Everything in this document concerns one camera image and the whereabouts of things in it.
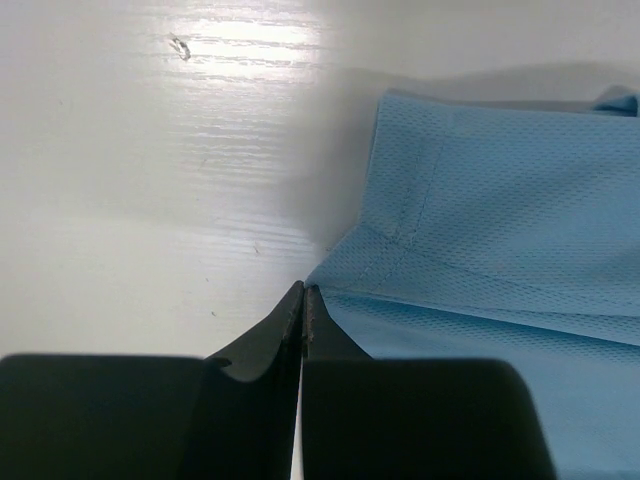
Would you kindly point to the light blue shorts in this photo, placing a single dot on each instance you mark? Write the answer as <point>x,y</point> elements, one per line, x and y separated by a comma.
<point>507,234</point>

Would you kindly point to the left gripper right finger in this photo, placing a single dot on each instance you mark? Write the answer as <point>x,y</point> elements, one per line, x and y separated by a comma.
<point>363,418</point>

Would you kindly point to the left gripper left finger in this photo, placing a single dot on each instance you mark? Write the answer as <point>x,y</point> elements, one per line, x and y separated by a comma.
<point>230,415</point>

